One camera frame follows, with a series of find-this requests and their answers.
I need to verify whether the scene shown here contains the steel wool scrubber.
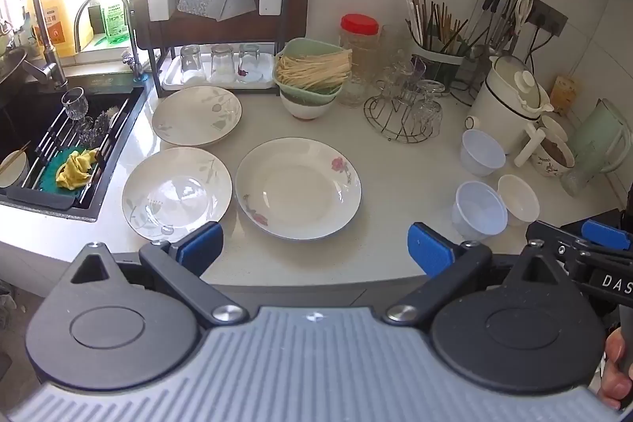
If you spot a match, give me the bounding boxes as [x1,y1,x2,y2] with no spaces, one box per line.
[78,110,113,147]

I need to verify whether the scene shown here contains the grey leaf print plate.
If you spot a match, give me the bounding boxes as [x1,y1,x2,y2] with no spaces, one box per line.
[151,86,243,147]

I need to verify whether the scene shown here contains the green scrubbing pad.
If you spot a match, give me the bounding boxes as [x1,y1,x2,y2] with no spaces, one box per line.
[38,145,103,192]

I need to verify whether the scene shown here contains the small steel faucet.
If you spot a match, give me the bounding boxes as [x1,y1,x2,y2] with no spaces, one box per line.
[73,0,145,80]

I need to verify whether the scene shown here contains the black dish rack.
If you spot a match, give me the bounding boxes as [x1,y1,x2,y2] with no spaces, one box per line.
[133,0,313,97]

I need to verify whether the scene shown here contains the yellow cloth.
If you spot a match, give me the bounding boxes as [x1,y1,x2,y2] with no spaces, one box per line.
[55,148,100,191]

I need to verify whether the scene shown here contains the translucent plastic bowl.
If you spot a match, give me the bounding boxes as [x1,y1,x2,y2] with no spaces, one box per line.
[451,181,510,241]
[460,129,507,178]

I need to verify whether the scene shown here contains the pale green pitcher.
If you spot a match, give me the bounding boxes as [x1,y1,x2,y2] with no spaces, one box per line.
[569,98,632,176]

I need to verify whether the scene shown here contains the black power cable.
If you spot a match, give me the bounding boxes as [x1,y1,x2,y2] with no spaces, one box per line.
[524,19,557,68]

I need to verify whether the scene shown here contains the white electric cooking pot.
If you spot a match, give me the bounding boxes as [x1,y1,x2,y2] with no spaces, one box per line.
[464,53,555,169]

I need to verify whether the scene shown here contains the large textured glass mug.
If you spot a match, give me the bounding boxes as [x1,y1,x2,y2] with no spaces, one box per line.
[340,53,379,109]

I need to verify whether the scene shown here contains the clear drinking glass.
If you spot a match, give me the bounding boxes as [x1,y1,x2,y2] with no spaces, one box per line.
[237,44,263,81]
[179,45,207,80]
[210,44,236,83]

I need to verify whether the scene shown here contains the tall textured glass tumbler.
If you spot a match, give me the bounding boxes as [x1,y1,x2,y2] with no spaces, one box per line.
[380,25,412,67]

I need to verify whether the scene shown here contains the white drip tray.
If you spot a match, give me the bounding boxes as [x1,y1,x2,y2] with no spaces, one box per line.
[161,51,278,91]

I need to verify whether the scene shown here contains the red lid plastic jar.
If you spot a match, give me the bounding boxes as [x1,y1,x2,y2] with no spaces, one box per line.
[339,13,382,81]

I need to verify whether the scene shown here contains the tall steel kitchen faucet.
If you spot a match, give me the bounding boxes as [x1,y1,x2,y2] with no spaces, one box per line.
[0,0,70,90]

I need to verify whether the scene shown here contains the small white bowl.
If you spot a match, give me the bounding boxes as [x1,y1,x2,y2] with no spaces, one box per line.
[497,174,541,226]

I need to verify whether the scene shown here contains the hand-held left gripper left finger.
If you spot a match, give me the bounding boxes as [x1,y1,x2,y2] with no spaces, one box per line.
[69,221,250,327]

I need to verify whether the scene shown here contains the person's right hand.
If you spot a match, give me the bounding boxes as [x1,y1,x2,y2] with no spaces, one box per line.
[599,327,633,412]

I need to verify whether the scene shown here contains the bunch of chopsticks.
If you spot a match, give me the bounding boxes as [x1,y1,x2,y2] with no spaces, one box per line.
[406,0,470,55]

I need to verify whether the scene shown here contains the black kitchen sink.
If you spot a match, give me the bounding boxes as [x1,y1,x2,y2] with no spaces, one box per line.
[0,73,150,223]

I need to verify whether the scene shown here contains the green leaf print plate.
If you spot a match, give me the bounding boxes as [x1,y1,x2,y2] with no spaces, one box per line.
[121,147,233,241]

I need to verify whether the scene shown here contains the bowl with chopsticks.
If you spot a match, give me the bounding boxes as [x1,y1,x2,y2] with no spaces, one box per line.
[0,141,31,189]

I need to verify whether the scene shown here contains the dark wall power socket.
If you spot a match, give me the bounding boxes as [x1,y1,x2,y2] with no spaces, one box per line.
[528,0,569,38]

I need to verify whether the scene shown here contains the wire cup rack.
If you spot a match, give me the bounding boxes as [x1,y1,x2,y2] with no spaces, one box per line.
[364,78,444,144]

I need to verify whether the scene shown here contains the pale dried noodle strips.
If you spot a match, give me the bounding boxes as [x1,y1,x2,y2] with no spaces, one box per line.
[275,49,353,91]

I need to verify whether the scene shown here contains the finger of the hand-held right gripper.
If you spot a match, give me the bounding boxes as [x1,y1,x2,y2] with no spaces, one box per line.
[559,209,633,253]
[525,221,633,277]

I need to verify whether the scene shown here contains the pink flower print plate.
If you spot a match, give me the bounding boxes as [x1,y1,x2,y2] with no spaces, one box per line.
[235,136,363,241]

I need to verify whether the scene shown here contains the white handle scissors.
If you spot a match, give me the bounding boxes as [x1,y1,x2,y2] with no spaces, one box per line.
[513,0,536,38]

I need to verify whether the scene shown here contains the textured glass cup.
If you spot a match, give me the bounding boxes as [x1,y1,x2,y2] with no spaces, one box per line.
[560,140,602,198]

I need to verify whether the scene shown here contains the clear cut glass cup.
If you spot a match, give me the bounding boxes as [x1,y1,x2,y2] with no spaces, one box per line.
[415,78,444,106]
[413,98,444,138]
[381,59,412,104]

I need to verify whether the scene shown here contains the purple foot glass goblet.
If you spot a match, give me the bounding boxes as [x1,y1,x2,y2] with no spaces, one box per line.
[409,56,428,89]

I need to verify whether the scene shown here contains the clear stemmed glass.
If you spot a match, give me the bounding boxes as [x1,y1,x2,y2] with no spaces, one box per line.
[60,87,89,121]

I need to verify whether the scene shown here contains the green colander basket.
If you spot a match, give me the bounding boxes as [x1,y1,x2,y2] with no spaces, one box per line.
[272,38,353,102]

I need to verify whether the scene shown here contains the roll-up sink drain rack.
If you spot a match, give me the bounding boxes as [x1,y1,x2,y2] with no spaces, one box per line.
[0,98,133,211]

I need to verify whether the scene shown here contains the green dish soap bottle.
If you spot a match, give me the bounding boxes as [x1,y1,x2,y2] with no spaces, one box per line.
[98,0,132,48]

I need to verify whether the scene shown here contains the hanging metal ladles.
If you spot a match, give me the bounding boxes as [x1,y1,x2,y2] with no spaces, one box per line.
[470,0,520,59]

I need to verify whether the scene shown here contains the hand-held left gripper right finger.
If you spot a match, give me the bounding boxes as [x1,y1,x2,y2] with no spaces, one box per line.
[384,221,570,325]

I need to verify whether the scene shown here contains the yellow detergent bottle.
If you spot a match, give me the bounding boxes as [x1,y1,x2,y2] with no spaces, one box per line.
[36,0,76,57]

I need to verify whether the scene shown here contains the wire utensil stand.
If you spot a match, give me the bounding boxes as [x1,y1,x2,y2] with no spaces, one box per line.
[451,0,536,107]

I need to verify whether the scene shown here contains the printed mug with brown contents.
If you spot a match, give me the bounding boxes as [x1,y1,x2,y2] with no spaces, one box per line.
[531,115,577,178]

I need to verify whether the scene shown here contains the white ceramic bowl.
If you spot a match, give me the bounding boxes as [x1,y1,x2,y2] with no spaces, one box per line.
[280,88,337,121]

